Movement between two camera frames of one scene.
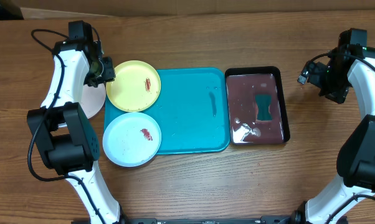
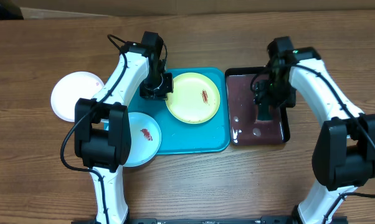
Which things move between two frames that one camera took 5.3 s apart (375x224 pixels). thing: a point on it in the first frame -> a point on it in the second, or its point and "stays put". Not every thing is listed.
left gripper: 109,75 -> 146,94
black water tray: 242,84 stays put
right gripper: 339,96 -> 263,96
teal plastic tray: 192,111 stays put
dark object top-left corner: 5,10 stays put
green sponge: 263,102 stays put
